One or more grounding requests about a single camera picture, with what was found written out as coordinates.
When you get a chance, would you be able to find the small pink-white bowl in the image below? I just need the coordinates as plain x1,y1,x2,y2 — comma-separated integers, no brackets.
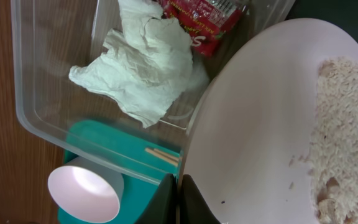
48,157,124,223

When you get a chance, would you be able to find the clear plastic waste bin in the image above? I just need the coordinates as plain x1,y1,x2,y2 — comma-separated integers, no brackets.
11,0,293,183

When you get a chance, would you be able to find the red snack wrapper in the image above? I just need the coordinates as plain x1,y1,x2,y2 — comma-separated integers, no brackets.
159,0,246,57

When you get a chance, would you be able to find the wooden chopstick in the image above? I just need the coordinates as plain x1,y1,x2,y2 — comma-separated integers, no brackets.
145,147,179,167
154,149,179,162

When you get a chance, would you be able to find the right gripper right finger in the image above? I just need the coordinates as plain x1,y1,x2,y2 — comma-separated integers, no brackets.
179,174,221,224

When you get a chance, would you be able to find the pile of rice scraps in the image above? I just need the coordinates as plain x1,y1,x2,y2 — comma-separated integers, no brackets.
309,57,358,223

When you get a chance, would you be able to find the large white plate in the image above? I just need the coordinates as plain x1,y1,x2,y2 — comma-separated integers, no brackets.
182,19,358,223

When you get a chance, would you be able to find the black plastic tray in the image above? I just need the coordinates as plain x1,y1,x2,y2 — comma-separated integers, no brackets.
287,0,358,43

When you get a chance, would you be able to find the white napkin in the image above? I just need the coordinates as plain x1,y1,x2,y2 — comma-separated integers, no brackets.
68,0,209,128

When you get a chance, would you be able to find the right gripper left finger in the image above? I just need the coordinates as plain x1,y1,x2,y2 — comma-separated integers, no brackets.
135,174,177,224

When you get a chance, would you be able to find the teal plastic serving tray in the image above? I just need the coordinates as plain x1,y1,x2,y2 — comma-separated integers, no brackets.
65,119,180,224

